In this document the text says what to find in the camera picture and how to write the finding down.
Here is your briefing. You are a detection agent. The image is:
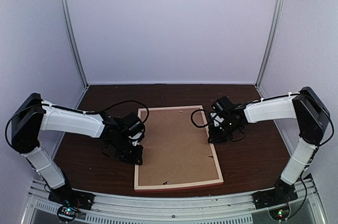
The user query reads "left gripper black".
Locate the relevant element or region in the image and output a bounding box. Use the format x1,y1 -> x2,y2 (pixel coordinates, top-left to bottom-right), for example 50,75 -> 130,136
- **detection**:
112,134 -> 144,165

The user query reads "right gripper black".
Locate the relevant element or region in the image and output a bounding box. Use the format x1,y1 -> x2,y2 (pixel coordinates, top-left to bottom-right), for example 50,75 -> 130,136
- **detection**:
208,119 -> 239,144

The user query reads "brown backing board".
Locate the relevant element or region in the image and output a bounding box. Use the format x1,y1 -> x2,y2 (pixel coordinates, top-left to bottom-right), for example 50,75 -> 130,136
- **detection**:
138,108 -> 220,185

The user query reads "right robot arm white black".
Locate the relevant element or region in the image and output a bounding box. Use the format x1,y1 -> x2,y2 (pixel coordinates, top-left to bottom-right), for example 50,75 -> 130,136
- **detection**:
208,87 -> 334,204

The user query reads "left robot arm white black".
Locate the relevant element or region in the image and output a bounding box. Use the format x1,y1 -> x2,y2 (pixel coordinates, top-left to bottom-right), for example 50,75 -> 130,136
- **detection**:
5,93 -> 146,205

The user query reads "left circuit board with leds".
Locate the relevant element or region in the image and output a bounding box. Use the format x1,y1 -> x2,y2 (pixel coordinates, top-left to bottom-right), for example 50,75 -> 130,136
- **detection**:
57,206 -> 78,222

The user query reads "circuit board with leds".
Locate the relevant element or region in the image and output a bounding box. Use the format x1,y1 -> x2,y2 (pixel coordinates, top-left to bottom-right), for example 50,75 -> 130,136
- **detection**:
269,206 -> 290,221
57,206 -> 78,222

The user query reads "right circuit board with leds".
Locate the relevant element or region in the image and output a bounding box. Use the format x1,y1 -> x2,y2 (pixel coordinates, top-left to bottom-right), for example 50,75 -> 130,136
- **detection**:
269,206 -> 290,221

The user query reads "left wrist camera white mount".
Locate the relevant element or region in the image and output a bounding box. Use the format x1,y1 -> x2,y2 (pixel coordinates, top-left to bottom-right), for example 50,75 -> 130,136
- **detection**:
129,132 -> 144,146

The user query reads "left black cable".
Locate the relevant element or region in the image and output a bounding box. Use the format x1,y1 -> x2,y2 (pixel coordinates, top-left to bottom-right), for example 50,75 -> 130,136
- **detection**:
101,100 -> 149,124

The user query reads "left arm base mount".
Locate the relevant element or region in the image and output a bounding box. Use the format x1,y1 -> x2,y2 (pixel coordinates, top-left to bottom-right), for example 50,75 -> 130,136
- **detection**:
48,179 -> 95,210

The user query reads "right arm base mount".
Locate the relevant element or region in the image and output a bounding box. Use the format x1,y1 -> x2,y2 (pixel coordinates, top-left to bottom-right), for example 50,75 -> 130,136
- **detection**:
252,178 -> 298,209

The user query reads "right aluminium corner post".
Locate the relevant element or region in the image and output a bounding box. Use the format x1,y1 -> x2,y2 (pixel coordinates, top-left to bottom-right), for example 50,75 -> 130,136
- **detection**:
255,0 -> 284,89

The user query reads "aluminium corner post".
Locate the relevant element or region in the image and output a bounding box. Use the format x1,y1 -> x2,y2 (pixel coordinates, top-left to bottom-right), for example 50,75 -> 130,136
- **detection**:
60,0 -> 89,89
255,0 -> 284,89

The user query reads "left aluminium corner post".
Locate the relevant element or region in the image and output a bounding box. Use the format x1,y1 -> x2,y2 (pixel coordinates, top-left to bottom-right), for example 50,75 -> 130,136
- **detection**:
60,0 -> 89,89

